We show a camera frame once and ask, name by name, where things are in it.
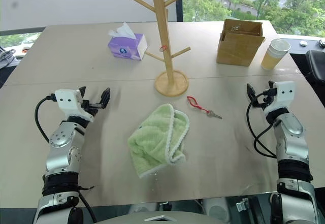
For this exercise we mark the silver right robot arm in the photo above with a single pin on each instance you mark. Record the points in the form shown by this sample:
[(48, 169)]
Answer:
[(292, 142)]

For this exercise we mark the brown cardboard box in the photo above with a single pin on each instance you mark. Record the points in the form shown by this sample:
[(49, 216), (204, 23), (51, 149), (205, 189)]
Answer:
[(236, 48)]

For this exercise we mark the grey desk clutter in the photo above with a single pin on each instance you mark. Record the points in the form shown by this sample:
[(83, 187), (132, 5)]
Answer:
[(7, 56)]

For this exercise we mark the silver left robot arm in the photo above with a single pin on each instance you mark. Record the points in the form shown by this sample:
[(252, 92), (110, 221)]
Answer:
[(61, 137)]

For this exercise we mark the small white object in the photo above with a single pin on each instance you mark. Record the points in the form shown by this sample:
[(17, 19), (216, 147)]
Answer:
[(303, 43)]

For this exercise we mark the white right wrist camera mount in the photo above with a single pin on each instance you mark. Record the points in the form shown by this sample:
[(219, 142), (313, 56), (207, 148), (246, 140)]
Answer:
[(283, 93)]

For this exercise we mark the black window frame post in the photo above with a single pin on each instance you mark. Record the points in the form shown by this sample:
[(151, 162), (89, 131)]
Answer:
[(179, 0)]

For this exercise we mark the pale rounded shape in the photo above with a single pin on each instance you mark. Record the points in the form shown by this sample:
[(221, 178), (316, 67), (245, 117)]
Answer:
[(215, 208)]

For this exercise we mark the green towel with white trim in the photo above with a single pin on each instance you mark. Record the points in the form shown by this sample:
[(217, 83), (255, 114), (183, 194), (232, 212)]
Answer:
[(155, 140)]

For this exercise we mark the black chair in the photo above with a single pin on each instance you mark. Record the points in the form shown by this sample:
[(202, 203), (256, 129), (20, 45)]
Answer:
[(316, 64)]

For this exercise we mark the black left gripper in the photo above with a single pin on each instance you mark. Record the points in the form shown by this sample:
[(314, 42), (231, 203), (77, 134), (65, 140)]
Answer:
[(92, 106)]

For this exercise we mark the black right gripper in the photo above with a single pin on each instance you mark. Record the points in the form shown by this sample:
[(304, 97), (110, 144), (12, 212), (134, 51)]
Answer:
[(269, 95)]

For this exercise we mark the purple tissue box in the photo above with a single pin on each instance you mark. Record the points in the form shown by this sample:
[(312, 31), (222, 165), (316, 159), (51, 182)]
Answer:
[(127, 47)]

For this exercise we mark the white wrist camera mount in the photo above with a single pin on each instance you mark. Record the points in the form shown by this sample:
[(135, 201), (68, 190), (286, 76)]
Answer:
[(283, 93), (67, 99)]

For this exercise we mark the paper cup with clear lid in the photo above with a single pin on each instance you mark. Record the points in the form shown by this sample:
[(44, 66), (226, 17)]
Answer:
[(274, 55)]

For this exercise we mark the wooden peg rack stand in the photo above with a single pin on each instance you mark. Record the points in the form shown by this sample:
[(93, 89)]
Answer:
[(163, 31)]

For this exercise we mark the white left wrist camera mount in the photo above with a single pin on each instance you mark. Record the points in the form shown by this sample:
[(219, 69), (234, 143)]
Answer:
[(67, 99)]

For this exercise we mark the grey robot torso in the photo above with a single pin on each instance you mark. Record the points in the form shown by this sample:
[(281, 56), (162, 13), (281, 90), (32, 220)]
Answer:
[(162, 217)]

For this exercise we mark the small black object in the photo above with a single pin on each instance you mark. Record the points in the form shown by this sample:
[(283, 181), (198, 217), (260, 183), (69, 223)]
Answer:
[(322, 43)]

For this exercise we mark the white tissue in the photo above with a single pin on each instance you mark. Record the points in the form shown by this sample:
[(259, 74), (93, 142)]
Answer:
[(122, 31)]

